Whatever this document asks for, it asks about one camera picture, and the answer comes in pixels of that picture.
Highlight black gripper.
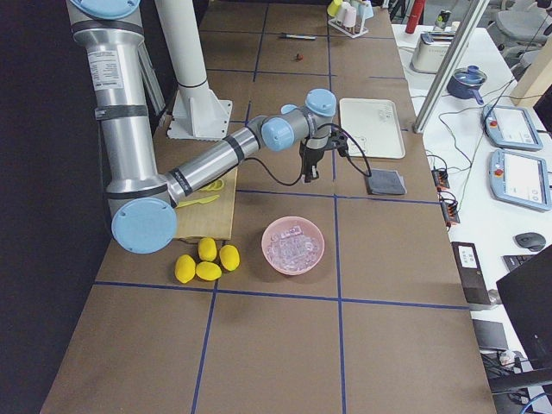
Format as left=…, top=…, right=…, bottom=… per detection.
left=299, top=132, right=348, bottom=184

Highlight clear ice cubes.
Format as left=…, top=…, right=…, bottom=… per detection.
left=265, top=225, right=320, bottom=272

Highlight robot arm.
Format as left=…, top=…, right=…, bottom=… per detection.
left=67, top=1, right=348, bottom=254

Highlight pink cup on rack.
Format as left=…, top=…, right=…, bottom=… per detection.
left=336, top=3, right=357, bottom=29

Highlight yellow cup on rack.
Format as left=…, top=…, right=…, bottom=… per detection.
left=327, top=0, right=342, bottom=17

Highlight grey folded cloth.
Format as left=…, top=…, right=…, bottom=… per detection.
left=365, top=169, right=407, bottom=196

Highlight pink bowl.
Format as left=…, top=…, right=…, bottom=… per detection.
left=261, top=216, right=325, bottom=276

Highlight cream bear serving tray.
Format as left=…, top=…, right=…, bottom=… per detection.
left=339, top=97, right=405, bottom=159

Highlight lemon slice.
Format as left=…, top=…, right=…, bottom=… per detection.
left=200, top=179, right=225, bottom=191

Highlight yellow plastic knife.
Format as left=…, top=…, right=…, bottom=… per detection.
left=177, top=194, right=220, bottom=209

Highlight wooden cutting board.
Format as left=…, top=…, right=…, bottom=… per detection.
left=175, top=169, right=237, bottom=240

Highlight yellow lemon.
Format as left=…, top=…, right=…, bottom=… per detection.
left=219, top=244, right=241, bottom=272
left=196, top=261, right=223, bottom=281
left=174, top=254, right=197, bottom=284
left=198, top=237, right=218, bottom=262

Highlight steel muddler with black tip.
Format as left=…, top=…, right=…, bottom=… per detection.
left=279, top=33, right=317, bottom=41

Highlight white toaster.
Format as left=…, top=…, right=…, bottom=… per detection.
left=411, top=31, right=455, bottom=74

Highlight blue saucepan with lid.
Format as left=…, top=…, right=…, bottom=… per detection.
left=447, top=65, right=487, bottom=105

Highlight red bottle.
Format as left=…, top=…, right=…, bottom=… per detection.
left=405, top=0, right=425, bottom=35

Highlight black box with label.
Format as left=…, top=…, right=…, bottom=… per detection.
left=451, top=241, right=494, bottom=311

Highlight teach pendant tablet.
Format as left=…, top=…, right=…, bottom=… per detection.
left=489, top=149, right=551, bottom=211
left=482, top=104, right=543, bottom=152

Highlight black keyboard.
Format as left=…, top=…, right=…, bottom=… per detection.
left=502, top=254, right=534, bottom=272

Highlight black computer mouse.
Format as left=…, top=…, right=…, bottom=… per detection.
left=514, top=232, right=546, bottom=252

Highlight black monitor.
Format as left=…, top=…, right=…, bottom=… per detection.
left=489, top=247, right=551, bottom=394

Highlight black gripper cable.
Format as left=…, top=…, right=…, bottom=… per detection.
left=243, top=122, right=375, bottom=187

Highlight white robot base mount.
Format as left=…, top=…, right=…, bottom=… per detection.
left=155, top=0, right=233, bottom=141

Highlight black cable connectors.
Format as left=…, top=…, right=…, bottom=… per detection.
left=431, top=167, right=449, bottom=191
left=438, top=191, right=460, bottom=229

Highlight white wire cup rack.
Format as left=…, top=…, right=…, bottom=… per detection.
left=327, top=0, right=374, bottom=39

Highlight aluminium frame post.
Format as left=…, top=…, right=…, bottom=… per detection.
left=413, top=0, right=489, bottom=134

